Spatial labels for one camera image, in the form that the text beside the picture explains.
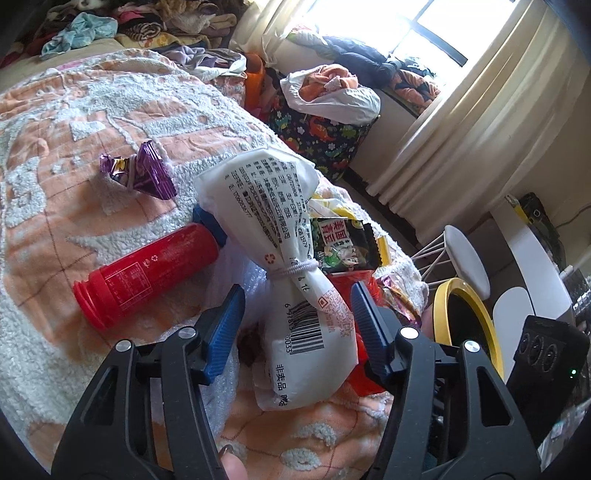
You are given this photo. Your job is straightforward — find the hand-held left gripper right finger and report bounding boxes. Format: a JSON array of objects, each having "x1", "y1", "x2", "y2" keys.
[{"x1": 350, "y1": 281, "x2": 543, "y2": 480}]

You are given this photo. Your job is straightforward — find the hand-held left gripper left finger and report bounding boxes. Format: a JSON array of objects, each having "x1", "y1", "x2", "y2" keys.
[{"x1": 51, "y1": 284, "x2": 246, "y2": 480}]

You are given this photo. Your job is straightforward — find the green snack packet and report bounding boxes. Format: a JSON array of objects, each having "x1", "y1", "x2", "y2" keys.
[{"x1": 310, "y1": 217, "x2": 382, "y2": 273}]

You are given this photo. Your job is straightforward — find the yellow rimmed black bin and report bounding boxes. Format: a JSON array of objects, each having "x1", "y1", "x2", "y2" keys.
[{"x1": 431, "y1": 278, "x2": 506, "y2": 384}]

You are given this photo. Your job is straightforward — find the white printed plastic bag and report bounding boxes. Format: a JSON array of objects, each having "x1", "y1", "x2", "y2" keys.
[{"x1": 194, "y1": 147, "x2": 358, "y2": 411}]

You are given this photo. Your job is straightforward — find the purple snack wrapper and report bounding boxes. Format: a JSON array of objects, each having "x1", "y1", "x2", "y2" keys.
[{"x1": 99, "y1": 141, "x2": 178, "y2": 200}]

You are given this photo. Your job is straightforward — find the person's left hand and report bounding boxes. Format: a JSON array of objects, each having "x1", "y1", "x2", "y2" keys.
[{"x1": 221, "y1": 445, "x2": 252, "y2": 480}]

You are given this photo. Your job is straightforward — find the purple yellow wrapper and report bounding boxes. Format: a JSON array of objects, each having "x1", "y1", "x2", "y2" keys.
[{"x1": 376, "y1": 272, "x2": 423, "y2": 325}]

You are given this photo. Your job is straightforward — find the red packet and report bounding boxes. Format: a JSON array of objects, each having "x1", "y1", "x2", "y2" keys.
[{"x1": 330, "y1": 270, "x2": 385, "y2": 398}]

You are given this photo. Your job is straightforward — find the clear bubble wrap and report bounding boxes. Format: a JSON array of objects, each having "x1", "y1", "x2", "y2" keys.
[{"x1": 157, "y1": 244, "x2": 274, "y2": 435}]

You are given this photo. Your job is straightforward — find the red plastic bottle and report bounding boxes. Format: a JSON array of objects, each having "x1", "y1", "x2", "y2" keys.
[{"x1": 74, "y1": 224, "x2": 220, "y2": 330}]

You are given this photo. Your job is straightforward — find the blue plastic cap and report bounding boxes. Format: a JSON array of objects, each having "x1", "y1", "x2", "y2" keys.
[{"x1": 191, "y1": 205, "x2": 228, "y2": 245}]

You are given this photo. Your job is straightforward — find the white desk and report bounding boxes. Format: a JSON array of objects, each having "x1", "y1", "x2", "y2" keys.
[{"x1": 491, "y1": 202, "x2": 577, "y2": 384}]

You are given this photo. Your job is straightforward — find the olive green bag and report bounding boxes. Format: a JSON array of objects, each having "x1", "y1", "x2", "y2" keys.
[{"x1": 519, "y1": 193, "x2": 566, "y2": 265}]

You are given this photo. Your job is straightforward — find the dinosaur print laundry basket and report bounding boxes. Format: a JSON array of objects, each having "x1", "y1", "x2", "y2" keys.
[{"x1": 268, "y1": 99, "x2": 372, "y2": 182}]

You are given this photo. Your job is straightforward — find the cream curtain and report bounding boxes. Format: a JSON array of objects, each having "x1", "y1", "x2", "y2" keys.
[
  {"x1": 367, "y1": 8, "x2": 591, "y2": 251},
  {"x1": 231, "y1": 0, "x2": 324, "y2": 70}
]

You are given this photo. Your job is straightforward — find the white plastic clothes bag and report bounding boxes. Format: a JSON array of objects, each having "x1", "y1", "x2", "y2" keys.
[{"x1": 279, "y1": 65, "x2": 382, "y2": 124}]

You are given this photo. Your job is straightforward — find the orange cloth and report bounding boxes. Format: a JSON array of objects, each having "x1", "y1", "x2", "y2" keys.
[{"x1": 299, "y1": 65, "x2": 362, "y2": 105}]

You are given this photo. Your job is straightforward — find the orange white fleece blanket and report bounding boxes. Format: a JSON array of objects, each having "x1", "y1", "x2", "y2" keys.
[{"x1": 0, "y1": 51, "x2": 430, "y2": 468}]

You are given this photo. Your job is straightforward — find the orange bag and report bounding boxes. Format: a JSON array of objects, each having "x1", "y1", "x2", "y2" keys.
[{"x1": 244, "y1": 53, "x2": 267, "y2": 116}]

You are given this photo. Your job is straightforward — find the orange black blanket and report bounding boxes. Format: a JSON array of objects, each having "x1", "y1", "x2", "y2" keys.
[{"x1": 387, "y1": 58, "x2": 443, "y2": 99}]

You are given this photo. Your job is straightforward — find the purple white clothes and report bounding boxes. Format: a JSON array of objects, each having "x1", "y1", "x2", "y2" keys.
[{"x1": 161, "y1": 44, "x2": 249, "y2": 80}]

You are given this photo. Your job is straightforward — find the dark puffer jacket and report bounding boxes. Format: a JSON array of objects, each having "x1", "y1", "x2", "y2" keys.
[{"x1": 318, "y1": 34, "x2": 403, "y2": 75}]

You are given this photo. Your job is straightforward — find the window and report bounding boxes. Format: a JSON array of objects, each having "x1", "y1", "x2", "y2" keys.
[{"x1": 295, "y1": 0, "x2": 496, "y2": 66}]

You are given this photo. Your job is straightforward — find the pile of clothes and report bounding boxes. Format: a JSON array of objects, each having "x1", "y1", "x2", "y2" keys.
[{"x1": 83, "y1": 0, "x2": 242, "y2": 48}]

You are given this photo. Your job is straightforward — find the light blue cloth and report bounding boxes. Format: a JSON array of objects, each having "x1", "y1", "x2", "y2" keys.
[{"x1": 41, "y1": 12, "x2": 119, "y2": 61}]

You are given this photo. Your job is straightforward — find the white wire stool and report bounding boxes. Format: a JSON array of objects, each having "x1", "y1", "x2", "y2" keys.
[{"x1": 412, "y1": 224, "x2": 491, "y2": 301}]

